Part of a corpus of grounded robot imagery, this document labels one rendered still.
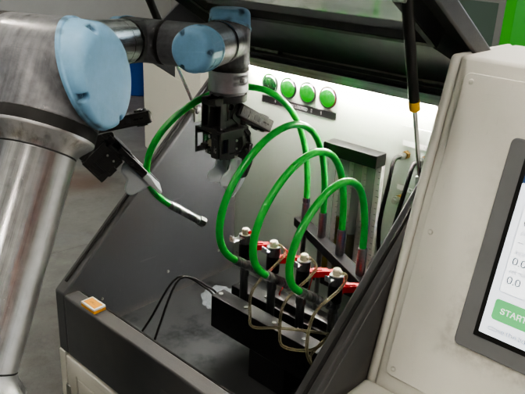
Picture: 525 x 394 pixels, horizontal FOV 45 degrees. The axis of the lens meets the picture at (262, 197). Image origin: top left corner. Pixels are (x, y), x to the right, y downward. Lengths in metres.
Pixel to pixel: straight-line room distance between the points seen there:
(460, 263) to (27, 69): 0.72
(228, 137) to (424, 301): 0.45
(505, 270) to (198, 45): 0.59
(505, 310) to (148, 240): 0.88
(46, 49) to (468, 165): 0.68
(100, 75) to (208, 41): 0.36
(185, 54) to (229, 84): 0.14
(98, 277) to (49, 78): 0.91
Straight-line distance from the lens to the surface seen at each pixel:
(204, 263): 1.76
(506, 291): 1.06
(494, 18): 3.72
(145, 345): 1.32
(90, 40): 0.70
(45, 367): 2.92
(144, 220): 1.57
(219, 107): 1.18
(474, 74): 1.09
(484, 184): 1.07
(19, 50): 0.72
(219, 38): 1.07
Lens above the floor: 1.71
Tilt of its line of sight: 22 degrees down
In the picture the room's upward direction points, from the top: 3 degrees clockwise
